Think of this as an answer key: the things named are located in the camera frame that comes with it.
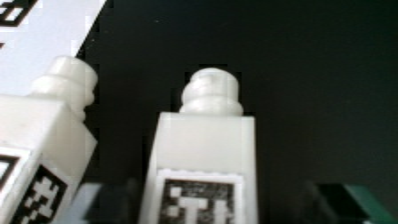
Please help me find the white marker sheet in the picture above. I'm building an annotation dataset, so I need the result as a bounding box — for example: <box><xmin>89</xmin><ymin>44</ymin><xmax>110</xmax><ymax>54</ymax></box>
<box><xmin>0</xmin><ymin>0</ymin><xmax>106</xmax><ymax>95</ymax></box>

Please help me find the white table leg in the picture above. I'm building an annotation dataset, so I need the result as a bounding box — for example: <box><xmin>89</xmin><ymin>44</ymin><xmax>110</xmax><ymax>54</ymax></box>
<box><xmin>0</xmin><ymin>56</ymin><xmax>97</xmax><ymax>224</ymax></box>
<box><xmin>138</xmin><ymin>68</ymin><xmax>259</xmax><ymax>224</ymax></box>

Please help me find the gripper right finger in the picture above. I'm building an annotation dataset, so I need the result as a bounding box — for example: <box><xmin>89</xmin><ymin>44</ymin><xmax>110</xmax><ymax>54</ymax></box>
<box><xmin>296</xmin><ymin>182</ymin><xmax>398</xmax><ymax>224</ymax></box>

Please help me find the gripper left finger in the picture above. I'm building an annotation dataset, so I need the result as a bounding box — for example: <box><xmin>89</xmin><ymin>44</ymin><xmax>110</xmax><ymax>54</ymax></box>
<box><xmin>55</xmin><ymin>179</ymin><xmax>140</xmax><ymax>224</ymax></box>

